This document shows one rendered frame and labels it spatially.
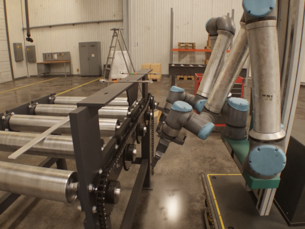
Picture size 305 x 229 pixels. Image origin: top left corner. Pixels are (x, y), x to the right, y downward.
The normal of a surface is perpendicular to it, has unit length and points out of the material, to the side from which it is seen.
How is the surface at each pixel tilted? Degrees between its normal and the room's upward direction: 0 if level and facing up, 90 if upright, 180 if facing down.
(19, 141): 53
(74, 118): 90
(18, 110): 90
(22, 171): 20
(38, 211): 0
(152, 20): 90
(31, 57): 90
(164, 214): 0
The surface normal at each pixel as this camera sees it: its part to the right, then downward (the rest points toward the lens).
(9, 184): -0.11, 0.06
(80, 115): 0.99, 0.04
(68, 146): -0.10, -0.33
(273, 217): 0.00, -0.95
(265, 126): -0.57, 0.26
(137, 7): -0.12, 0.29
